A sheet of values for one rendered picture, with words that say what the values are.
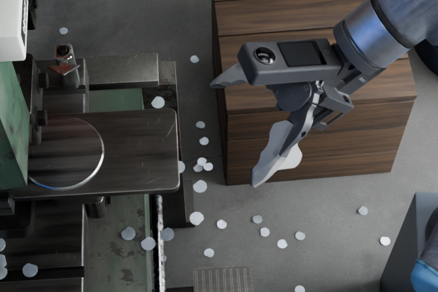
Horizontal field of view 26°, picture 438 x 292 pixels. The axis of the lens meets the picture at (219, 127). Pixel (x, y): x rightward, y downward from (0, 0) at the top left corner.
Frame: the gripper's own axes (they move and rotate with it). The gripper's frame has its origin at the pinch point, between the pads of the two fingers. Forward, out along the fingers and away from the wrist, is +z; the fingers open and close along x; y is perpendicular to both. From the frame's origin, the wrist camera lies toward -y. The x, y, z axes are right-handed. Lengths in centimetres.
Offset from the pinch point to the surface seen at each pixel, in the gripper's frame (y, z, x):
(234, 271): 70, 51, 14
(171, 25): 88, 54, 90
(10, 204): 0.3, 38.5, 13.0
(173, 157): 15.4, 18.7, 11.6
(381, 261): 105, 35, 11
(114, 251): 17.5, 36.8, 5.8
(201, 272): 65, 56, 16
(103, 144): 9.3, 25.6, 17.2
